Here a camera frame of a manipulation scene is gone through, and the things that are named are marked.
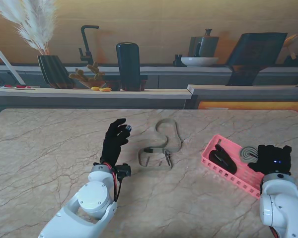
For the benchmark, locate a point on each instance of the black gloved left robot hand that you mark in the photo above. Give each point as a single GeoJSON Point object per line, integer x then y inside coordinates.
{"type": "Point", "coordinates": [113, 143]}

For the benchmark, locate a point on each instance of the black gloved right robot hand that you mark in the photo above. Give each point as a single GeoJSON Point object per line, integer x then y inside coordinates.
{"type": "Point", "coordinates": [273, 158]}

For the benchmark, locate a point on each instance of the beige woven belt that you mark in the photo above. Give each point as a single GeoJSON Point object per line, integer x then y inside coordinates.
{"type": "Point", "coordinates": [173, 148]}
{"type": "Point", "coordinates": [248, 153]}

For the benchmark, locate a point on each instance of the dark brown woven belt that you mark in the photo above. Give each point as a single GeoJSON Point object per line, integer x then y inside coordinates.
{"type": "Point", "coordinates": [223, 158]}

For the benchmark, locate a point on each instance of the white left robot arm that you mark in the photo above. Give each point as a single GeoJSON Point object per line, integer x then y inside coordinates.
{"type": "Point", "coordinates": [89, 198]}

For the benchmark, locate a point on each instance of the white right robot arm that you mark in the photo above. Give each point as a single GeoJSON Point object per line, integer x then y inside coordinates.
{"type": "Point", "coordinates": [280, 198]}

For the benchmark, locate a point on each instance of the pink plastic storage basket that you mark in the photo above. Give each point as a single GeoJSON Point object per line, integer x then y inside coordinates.
{"type": "Point", "coordinates": [213, 164]}

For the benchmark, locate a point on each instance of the yellow lemons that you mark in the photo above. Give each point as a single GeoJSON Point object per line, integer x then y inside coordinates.
{"type": "Point", "coordinates": [101, 89]}

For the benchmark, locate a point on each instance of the green cactus plant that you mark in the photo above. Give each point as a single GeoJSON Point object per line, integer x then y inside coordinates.
{"type": "Point", "coordinates": [89, 74]}

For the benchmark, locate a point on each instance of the tall black appliance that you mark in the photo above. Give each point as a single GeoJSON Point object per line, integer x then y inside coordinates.
{"type": "Point", "coordinates": [128, 64]}

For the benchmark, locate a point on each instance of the dark ribbed vase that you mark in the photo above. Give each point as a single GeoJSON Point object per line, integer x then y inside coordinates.
{"type": "Point", "coordinates": [54, 72]}

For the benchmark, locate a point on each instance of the small dark container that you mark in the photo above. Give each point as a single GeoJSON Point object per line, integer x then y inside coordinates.
{"type": "Point", "coordinates": [296, 60]}

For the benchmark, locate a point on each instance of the black kitchen faucet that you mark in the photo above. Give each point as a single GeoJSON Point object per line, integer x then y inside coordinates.
{"type": "Point", "coordinates": [85, 44]}

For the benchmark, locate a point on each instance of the dark angular stand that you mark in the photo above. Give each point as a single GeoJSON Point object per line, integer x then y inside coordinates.
{"type": "Point", "coordinates": [255, 57]}

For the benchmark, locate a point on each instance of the small black figurine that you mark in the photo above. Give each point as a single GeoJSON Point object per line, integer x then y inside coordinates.
{"type": "Point", "coordinates": [177, 60]}

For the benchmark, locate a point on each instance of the plate with red food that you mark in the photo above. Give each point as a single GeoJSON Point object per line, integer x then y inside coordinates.
{"type": "Point", "coordinates": [17, 87]}

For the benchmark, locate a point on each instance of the white speckled bowl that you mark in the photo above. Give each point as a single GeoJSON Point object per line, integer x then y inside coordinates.
{"type": "Point", "coordinates": [198, 61]}

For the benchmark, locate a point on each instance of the yellow wooden utensil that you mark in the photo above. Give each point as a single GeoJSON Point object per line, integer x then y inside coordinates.
{"type": "Point", "coordinates": [289, 41]}

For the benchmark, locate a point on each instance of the white leaning board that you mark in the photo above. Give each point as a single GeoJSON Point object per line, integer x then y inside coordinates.
{"type": "Point", "coordinates": [10, 67]}

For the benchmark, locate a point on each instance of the grey lidded pot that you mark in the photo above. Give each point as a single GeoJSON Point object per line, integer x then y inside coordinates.
{"type": "Point", "coordinates": [206, 45]}

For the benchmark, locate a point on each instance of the white pampas grass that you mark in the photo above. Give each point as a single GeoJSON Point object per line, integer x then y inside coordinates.
{"type": "Point", "coordinates": [32, 22]}

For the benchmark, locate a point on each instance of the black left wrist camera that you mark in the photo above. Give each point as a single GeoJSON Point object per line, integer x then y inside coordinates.
{"type": "Point", "coordinates": [124, 170]}

